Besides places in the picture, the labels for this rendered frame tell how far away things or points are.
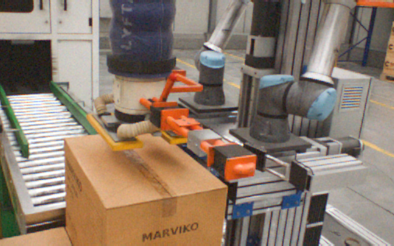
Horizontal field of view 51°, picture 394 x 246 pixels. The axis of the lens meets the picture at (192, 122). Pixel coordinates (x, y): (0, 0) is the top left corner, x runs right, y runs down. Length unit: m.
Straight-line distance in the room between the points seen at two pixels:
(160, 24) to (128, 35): 0.11
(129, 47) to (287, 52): 0.67
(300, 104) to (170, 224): 0.58
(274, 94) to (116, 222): 0.68
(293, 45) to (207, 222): 0.77
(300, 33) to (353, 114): 0.47
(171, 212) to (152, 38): 0.54
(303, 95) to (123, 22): 0.63
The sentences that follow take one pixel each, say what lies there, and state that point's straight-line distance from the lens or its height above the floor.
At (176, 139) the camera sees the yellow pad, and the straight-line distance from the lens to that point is 1.35.
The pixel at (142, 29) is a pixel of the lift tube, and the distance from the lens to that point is 1.30.
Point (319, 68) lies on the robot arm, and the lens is 1.44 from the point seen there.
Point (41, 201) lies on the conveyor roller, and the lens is 2.12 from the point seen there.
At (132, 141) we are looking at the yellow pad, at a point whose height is 1.07.
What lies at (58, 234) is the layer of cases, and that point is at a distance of 1.84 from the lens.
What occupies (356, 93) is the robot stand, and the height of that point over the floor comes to 1.16.
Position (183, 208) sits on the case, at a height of 0.90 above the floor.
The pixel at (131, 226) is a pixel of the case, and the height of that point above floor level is 0.87.
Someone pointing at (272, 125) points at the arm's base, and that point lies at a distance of 1.49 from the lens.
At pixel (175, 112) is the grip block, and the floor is 1.20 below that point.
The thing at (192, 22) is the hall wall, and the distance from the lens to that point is 11.63.
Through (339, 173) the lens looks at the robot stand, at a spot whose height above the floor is 0.94.
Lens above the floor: 1.53
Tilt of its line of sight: 18 degrees down
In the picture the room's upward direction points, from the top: 4 degrees clockwise
